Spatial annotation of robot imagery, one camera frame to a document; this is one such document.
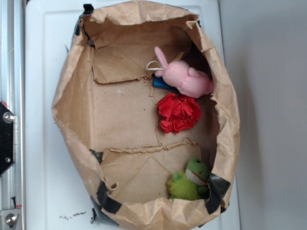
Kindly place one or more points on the pink plush bunny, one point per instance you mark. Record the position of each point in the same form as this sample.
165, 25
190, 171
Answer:
187, 80

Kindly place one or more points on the silver corner bracket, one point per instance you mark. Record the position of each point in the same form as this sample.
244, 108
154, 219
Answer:
9, 219

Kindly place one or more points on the aluminium frame rail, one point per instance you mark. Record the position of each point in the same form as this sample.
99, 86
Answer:
12, 56

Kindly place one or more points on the brown paper bag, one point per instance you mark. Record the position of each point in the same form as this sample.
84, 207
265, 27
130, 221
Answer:
105, 106

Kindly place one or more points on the red fabric flower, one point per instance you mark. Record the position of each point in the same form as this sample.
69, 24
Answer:
178, 112

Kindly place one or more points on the green plush frog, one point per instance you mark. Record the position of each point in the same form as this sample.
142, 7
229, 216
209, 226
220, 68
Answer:
191, 183

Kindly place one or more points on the blue block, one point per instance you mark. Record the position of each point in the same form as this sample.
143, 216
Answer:
160, 83

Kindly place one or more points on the black bracket plate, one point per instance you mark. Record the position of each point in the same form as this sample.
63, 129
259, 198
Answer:
7, 132

